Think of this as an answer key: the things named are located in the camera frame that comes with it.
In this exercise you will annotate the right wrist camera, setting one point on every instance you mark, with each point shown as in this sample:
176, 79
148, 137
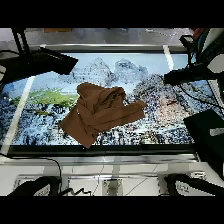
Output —
187, 40

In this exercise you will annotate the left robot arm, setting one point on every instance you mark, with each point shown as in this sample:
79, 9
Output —
18, 68

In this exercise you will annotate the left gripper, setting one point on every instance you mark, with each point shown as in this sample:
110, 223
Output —
56, 61

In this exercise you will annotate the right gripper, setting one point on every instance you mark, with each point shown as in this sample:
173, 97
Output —
180, 76

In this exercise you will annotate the heap of clothes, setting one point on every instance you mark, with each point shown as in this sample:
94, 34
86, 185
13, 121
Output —
198, 32

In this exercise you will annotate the brown pants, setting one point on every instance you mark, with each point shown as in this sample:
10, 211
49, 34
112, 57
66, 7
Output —
100, 110

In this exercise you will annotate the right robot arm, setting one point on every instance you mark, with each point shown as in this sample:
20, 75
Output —
213, 68

